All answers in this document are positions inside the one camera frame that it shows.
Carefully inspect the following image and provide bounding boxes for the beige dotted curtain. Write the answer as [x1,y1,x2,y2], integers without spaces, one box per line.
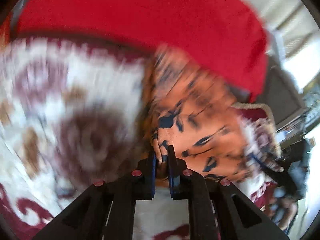
[245,0,319,61]

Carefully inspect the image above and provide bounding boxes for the dark leather sofa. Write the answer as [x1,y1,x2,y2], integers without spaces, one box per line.
[229,55,308,128]

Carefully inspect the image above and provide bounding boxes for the orange floral blouse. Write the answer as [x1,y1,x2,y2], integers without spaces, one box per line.
[143,46,253,182]

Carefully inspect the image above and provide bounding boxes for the floral plush bed blanket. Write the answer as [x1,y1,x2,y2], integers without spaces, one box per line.
[1,37,280,239]

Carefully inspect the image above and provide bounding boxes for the red blanket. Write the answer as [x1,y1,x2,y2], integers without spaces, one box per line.
[17,0,267,96]

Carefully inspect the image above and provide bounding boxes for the person right hand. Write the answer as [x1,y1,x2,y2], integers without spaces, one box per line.
[264,197,298,231]

